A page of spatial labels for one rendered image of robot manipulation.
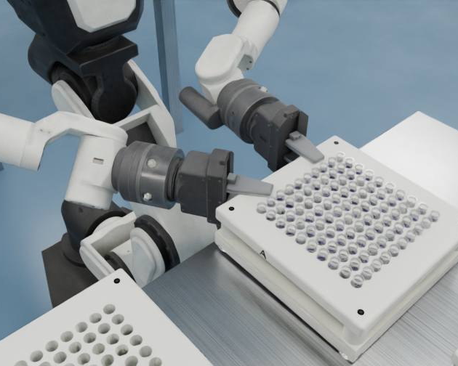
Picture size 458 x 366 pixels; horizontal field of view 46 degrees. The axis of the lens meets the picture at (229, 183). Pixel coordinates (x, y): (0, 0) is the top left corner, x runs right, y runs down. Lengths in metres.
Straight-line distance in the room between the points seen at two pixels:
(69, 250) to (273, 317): 1.09
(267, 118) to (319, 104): 1.79
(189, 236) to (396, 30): 2.47
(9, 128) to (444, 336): 0.62
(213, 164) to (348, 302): 0.24
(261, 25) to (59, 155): 1.49
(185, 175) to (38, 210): 1.46
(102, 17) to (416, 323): 0.71
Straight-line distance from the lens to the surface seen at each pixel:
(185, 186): 0.74
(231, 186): 0.74
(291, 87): 2.73
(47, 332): 0.64
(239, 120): 0.86
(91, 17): 1.01
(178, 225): 1.11
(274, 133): 0.82
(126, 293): 0.65
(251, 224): 0.70
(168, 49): 2.18
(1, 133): 0.79
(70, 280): 1.66
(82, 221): 1.57
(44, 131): 0.79
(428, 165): 0.96
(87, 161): 0.79
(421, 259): 0.70
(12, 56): 3.19
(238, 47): 0.95
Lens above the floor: 1.42
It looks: 42 degrees down
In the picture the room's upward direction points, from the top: straight up
